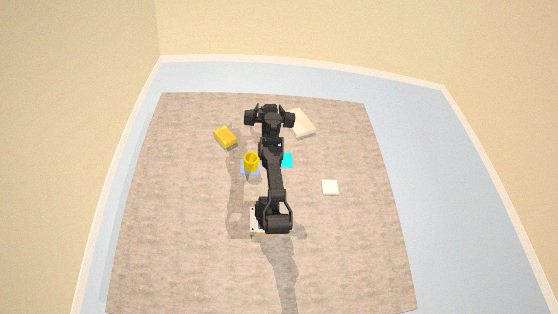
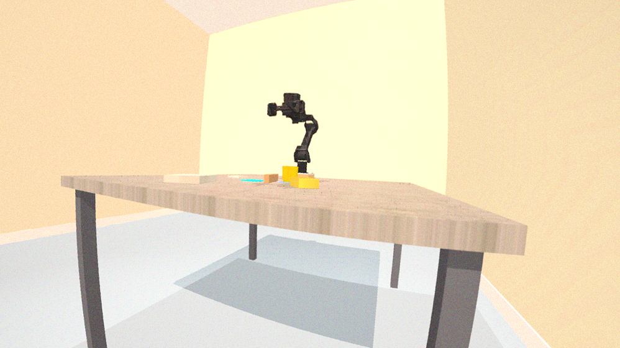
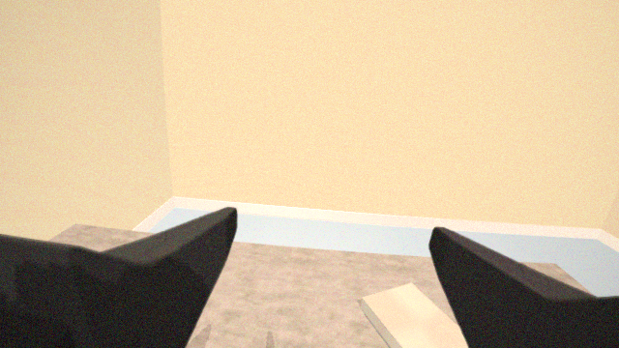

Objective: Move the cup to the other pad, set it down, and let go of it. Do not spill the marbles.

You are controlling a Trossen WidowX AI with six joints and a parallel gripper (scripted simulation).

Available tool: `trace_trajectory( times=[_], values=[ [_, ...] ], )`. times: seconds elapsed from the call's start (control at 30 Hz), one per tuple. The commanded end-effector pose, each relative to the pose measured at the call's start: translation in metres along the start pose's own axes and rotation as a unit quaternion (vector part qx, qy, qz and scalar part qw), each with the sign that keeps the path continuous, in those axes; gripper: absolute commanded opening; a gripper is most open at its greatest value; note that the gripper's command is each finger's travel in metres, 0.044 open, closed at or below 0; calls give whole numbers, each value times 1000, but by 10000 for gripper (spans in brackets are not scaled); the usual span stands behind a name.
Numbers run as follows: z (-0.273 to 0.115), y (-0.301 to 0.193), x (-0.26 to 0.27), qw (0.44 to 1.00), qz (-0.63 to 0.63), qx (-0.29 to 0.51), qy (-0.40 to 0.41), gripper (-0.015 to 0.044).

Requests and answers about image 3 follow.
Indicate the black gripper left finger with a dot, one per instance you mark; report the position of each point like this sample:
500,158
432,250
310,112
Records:
146,294

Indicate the beige flat rectangular block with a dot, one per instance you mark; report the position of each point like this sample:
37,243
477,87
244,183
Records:
406,318

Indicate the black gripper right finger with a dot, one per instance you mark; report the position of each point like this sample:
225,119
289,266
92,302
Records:
499,303

